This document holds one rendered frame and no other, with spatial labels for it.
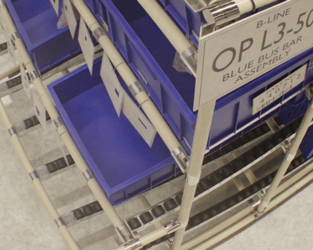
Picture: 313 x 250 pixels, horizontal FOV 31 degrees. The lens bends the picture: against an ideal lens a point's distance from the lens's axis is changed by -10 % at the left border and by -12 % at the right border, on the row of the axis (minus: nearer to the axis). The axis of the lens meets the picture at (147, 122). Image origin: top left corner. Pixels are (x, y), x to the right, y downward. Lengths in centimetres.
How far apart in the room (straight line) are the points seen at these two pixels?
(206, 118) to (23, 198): 150
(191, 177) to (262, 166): 123
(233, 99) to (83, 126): 66
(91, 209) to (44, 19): 65
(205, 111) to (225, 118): 22
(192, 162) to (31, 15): 95
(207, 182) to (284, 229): 86
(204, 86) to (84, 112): 86
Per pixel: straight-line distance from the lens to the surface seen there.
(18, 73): 264
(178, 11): 104
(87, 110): 179
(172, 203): 167
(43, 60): 185
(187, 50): 104
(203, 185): 170
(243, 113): 134
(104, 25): 153
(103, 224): 243
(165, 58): 147
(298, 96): 179
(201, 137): 117
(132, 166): 171
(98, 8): 152
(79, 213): 196
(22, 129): 214
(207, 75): 95
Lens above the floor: 231
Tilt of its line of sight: 63 degrees down
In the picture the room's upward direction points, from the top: 1 degrees clockwise
